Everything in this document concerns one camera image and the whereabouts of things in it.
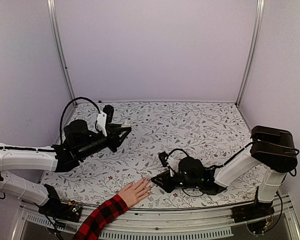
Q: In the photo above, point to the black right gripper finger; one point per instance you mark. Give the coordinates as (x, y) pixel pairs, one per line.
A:
(162, 176)
(164, 185)

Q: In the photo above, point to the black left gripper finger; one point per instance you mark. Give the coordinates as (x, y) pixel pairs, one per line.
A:
(122, 134)
(116, 126)

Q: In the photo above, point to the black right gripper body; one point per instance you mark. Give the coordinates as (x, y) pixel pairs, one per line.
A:
(175, 186)

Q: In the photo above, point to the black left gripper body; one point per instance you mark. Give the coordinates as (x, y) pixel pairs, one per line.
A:
(113, 144)

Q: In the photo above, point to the clear nail polish bottle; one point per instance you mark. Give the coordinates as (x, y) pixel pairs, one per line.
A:
(125, 125)

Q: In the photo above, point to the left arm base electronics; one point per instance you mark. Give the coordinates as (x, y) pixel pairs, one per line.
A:
(55, 208)

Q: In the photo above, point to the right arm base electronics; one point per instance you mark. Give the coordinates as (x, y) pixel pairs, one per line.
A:
(254, 211)

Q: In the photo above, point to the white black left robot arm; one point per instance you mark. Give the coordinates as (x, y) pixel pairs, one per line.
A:
(79, 143)

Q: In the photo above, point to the red black plaid sleeve forearm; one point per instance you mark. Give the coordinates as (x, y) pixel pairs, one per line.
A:
(100, 217)

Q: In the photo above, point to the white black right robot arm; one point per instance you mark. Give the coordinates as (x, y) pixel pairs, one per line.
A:
(269, 146)

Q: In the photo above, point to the person's left hand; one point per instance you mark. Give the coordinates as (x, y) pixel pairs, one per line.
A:
(135, 192)

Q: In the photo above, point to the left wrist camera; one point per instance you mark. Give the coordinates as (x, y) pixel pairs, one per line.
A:
(104, 117)

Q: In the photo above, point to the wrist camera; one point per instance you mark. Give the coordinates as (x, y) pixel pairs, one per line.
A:
(163, 157)
(104, 117)

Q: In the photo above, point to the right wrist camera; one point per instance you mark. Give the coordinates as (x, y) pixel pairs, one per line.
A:
(163, 157)

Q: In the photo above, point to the aluminium front frame rail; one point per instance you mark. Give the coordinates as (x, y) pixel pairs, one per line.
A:
(209, 223)

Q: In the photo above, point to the aluminium corner post left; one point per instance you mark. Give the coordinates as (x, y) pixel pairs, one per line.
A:
(51, 7)

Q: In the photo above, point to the aluminium corner post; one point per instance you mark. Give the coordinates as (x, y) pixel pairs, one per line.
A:
(260, 4)
(51, 7)

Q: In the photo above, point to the aluminium corner post right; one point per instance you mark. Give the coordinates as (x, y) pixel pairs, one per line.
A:
(260, 4)

